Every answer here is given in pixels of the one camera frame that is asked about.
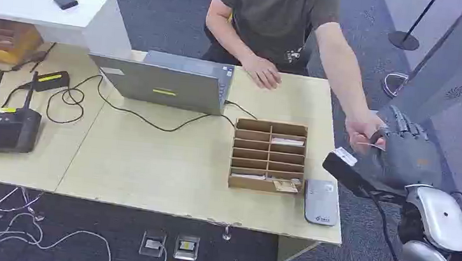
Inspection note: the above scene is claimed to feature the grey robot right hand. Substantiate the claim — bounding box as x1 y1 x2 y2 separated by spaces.
351 102 450 196

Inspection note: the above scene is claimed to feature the person's left hand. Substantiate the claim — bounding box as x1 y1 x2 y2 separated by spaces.
341 109 389 158

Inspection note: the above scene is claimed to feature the person's right hand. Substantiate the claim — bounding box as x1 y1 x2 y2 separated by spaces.
239 53 284 92

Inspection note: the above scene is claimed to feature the white card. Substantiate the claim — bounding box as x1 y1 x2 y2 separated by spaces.
270 136 305 148
356 139 386 152

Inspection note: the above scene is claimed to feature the person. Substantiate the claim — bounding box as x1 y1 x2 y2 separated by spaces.
200 0 342 79

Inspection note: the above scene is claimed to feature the white card in slot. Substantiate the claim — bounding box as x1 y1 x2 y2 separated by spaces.
270 136 305 148

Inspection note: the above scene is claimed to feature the grey card reader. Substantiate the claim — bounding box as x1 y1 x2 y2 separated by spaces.
301 178 342 229

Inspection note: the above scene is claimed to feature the wooden card box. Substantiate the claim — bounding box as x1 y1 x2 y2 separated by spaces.
227 117 310 197

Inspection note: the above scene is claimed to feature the printed brown card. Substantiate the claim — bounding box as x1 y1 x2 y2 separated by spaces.
271 179 300 195

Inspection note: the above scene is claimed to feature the grey laptop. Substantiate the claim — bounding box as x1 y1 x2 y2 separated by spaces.
83 43 237 118

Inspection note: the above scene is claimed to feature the pale card in slot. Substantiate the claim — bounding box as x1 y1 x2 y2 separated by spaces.
230 171 267 182

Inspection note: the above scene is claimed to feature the grey kiosk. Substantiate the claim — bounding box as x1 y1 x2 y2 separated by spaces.
377 0 462 129

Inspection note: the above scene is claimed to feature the pale desk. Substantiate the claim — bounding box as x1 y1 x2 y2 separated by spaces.
0 36 360 261

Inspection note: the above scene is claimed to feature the steel floor socket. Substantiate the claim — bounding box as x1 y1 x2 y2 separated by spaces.
172 233 202 261

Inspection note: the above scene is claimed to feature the clear floor socket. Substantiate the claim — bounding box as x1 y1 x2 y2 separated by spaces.
137 229 168 260

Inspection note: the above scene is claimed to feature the black adapter with yellow label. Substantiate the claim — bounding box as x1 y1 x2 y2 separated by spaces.
19 66 72 96

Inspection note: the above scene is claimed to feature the white side table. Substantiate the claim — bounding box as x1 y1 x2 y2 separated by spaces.
0 0 137 60

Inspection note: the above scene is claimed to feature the yellow wooden crate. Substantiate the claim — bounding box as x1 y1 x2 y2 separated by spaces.
0 17 47 69

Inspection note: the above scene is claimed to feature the black router with antennas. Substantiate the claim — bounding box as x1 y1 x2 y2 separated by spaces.
0 67 47 160

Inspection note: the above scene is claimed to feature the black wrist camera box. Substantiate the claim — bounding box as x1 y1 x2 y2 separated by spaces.
319 145 382 200

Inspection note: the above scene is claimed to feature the black laptop cable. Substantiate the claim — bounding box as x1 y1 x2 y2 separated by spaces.
223 99 260 121

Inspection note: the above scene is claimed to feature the metal loop bracket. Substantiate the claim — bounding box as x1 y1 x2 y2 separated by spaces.
382 71 410 100

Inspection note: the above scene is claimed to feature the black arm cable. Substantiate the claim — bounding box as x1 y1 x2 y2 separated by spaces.
362 192 423 261

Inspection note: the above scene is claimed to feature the black stanchion post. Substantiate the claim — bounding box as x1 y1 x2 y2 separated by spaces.
387 0 438 54

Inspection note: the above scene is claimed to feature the long black cable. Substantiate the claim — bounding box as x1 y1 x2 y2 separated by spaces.
44 69 241 142

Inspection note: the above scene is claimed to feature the white floor cable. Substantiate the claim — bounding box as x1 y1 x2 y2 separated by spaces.
0 183 120 261

